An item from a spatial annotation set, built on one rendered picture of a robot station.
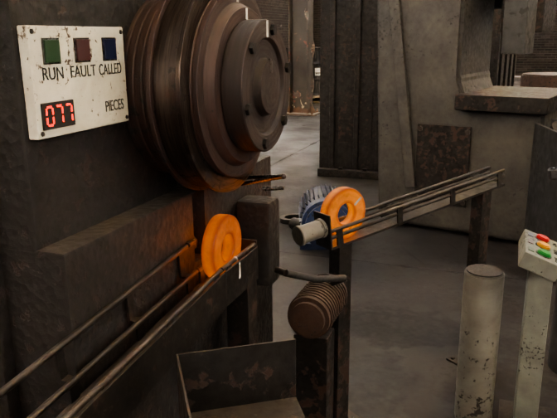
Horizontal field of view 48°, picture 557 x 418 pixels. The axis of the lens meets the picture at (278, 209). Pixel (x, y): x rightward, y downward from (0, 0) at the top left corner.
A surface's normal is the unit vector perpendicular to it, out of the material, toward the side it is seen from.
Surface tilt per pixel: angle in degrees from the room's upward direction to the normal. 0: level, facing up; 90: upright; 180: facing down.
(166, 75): 82
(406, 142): 90
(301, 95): 90
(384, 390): 0
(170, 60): 73
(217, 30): 52
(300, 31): 90
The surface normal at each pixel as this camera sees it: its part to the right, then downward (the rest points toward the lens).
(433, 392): -0.01, -0.96
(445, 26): -0.57, 0.22
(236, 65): -0.33, -0.11
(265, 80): 0.94, 0.08
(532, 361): -0.35, 0.25
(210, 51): 0.14, -0.15
